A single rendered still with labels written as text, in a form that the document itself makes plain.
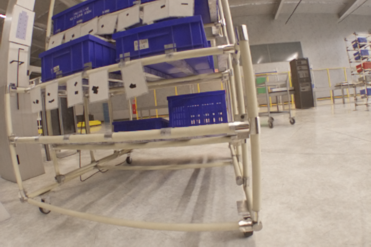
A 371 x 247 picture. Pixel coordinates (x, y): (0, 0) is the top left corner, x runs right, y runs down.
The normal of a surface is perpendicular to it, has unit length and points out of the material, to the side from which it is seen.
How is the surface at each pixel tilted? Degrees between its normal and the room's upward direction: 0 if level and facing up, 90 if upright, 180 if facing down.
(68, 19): 94
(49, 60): 93
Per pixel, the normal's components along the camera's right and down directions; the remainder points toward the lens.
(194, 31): -0.17, 0.07
